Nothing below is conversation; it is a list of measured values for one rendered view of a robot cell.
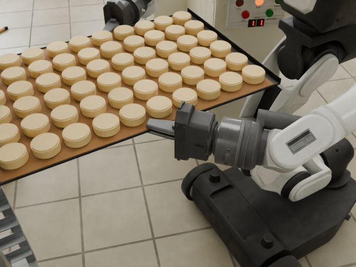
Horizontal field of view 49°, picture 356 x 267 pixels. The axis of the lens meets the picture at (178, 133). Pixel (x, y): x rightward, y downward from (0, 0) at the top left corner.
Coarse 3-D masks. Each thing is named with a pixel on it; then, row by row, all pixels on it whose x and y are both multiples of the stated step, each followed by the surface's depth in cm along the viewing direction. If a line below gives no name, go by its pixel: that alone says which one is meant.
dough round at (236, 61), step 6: (228, 54) 90; (234, 54) 90; (240, 54) 90; (228, 60) 88; (234, 60) 88; (240, 60) 88; (246, 60) 88; (228, 66) 88; (234, 66) 87; (240, 66) 87
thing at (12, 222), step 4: (8, 216) 125; (12, 216) 126; (0, 220) 124; (4, 220) 125; (8, 220) 126; (12, 220) 127; (16, 220) 127; (0, 224) 125; (4, 224) 126; (8, 224) 126; (12, 224) 126; (16, 224) 126; (0, 228) 125; (4, 228) 125; (8, 228) 125; (0, 232) 124
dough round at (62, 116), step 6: (60, 108) 75; (66, 108) 75; (72, 108) 75; (54, 114) 74; (60, 114) 74; (66, 114) 74; (72, 114) 74; (54, 120) 73; (60, 120) 73; (66, 120) 73; (72, 120) 74; (60, 126) 74; (66, 126) 74
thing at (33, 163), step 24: (96, 48) 96; (0, 72) 88; (120, 72) 88; (168, 72) 88; (240, 72) 88; (72, 96) 81; (168, 96) 81; (24, 144) 71; (96, 144) 71; (0, 168) 66; (24, 168) 66
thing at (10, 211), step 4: (0, 192) 118; (4, 192) 120; (0, 196) 118; (4, 196) 119; (8, 200) 124; (12, 208) 127; (4, 212) 123; (8, 212) 124; (12, 212) 125; (4, 216) 124; (12, 228) 129; (16, 228) 130; (20, 228) 131; (12, 232) 130; (20, 244) 136; (24, 244) 137; (32, 252) 142; (28, 256) 142; (32, 256) 143; (28, 260) 143; (32, 260) 144
